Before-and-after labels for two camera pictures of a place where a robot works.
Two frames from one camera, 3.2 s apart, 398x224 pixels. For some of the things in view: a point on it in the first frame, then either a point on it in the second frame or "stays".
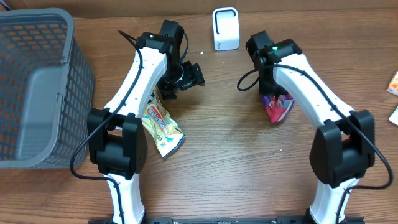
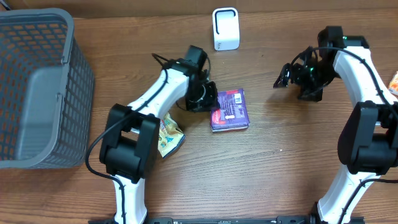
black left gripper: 194,76 to 210,104
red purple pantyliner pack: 277,109 to 232,114
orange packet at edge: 393,86 stays
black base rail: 229,221 stays
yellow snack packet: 164,132 stays
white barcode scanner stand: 226,28 stays
